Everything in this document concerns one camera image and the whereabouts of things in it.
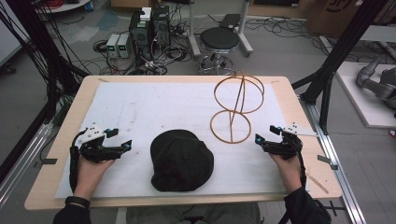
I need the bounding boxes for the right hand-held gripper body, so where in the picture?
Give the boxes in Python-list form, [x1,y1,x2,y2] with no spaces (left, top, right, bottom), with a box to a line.
[262,121,318,161]

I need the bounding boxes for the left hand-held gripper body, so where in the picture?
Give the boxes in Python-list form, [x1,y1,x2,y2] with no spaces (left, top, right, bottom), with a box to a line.
[76,123,124,163]

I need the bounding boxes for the golden wire hat stand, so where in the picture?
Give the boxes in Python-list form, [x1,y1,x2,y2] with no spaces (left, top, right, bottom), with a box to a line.
[209,73,266,145]

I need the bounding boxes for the black hat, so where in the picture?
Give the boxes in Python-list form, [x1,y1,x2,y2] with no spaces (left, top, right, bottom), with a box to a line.
[149,129,215,192]

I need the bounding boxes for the person's right hand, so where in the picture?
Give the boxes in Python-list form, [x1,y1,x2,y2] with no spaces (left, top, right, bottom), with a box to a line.
[269,152,304,194]

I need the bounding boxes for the person's left hand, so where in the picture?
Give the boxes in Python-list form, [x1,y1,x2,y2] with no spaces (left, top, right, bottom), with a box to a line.
[74,153,116,200]

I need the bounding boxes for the wooden table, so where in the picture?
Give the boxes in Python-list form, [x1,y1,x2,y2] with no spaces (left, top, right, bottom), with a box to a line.
[23,75,343,211]

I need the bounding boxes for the thin wooden stick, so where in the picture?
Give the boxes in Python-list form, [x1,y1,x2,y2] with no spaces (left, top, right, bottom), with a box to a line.
[305,173,330,195]

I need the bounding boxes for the white table mat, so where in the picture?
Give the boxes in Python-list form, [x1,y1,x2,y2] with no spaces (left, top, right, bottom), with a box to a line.
[55,81,311,200]

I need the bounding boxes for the black wristband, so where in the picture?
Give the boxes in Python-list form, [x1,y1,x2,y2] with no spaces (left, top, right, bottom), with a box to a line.
[64,195,92,209]

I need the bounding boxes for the white board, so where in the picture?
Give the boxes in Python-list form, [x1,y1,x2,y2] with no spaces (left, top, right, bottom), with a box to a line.
[335,61,396,129]

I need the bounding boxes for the grey power supply unit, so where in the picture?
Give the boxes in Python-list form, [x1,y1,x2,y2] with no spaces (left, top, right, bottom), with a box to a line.
[106,33,121,59]
[117,33,134,59]

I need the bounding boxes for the person's legs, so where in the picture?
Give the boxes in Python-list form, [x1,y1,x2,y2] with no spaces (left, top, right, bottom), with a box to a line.
[125,203,262,224]

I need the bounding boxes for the black computer tower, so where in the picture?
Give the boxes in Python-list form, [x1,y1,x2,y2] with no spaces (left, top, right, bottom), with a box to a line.
[128,10,154,62]
[151,5,172,49]

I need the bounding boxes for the white stand leg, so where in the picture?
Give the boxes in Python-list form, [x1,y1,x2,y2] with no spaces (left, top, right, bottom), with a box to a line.
[237,0,254,58]
[186,0,202,59]

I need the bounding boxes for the black round stool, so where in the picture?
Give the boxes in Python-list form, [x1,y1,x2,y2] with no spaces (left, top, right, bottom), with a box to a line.
[197,26,241,76]

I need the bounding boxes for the black laptop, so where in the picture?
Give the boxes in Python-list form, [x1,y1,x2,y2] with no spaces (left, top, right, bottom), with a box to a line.
[219,13,243,31]

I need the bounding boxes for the white box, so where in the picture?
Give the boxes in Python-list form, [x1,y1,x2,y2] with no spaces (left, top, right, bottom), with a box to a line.
[139,7,153,22]

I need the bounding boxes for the cardboard box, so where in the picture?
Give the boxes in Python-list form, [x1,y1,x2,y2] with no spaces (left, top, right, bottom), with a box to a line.
[305,0,396,39]

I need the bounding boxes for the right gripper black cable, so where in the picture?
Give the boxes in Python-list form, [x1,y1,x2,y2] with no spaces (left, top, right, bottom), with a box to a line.
[297,146,307,189]

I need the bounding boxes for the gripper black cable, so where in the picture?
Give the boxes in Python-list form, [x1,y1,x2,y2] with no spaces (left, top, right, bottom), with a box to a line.
[68,128,89,193]
[297,146,307,189]

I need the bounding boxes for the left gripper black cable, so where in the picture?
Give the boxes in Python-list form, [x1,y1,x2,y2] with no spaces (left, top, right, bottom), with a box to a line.
[68,128,89,193]

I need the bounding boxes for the aluminium rail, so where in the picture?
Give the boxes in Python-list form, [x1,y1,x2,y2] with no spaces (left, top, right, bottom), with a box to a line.
[0,121,54,208]
[299,95,368,224]

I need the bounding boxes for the tangle of floor cables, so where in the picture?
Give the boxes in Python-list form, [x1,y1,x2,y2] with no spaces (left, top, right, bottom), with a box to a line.
[92,12,191,77]

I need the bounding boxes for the black frame post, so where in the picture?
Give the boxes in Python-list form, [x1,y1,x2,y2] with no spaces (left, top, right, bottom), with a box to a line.
[291,0,390,135]

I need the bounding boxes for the black frame with cables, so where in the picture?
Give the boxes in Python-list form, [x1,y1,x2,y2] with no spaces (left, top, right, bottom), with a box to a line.
[0,0,90,185]

